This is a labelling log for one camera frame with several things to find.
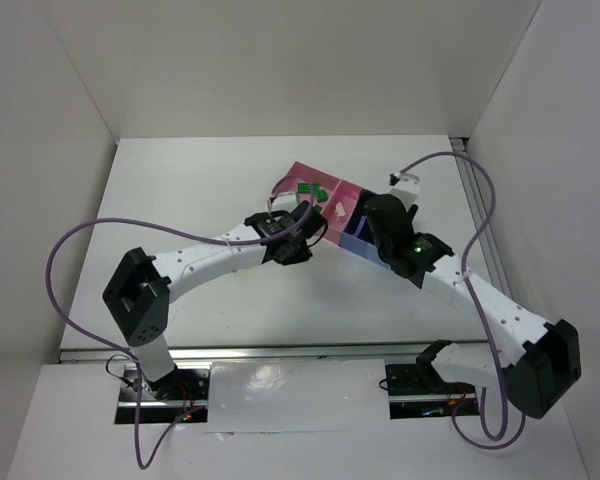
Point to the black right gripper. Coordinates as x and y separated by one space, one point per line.
380 211

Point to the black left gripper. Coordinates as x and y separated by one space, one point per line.
312 216

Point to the green lego brick with studs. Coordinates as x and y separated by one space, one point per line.
321 196

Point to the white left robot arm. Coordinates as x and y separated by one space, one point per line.
143 286

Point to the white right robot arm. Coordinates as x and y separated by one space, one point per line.
534 360

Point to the blue plastic container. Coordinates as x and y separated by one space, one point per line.
356 236

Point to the white piece in pink container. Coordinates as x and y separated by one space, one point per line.
339 211

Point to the pink plastic container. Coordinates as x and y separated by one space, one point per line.
336 202

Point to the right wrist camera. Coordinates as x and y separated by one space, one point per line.
405 187

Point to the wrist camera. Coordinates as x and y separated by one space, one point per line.
405 187
286 201

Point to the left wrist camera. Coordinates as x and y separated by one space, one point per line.
286 201

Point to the aluminium side rail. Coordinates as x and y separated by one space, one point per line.
475 192

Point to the aluminium front rail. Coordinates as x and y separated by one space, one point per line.
372 350

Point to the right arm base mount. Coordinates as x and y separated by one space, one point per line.
415 390

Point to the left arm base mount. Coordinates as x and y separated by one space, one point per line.
185 393

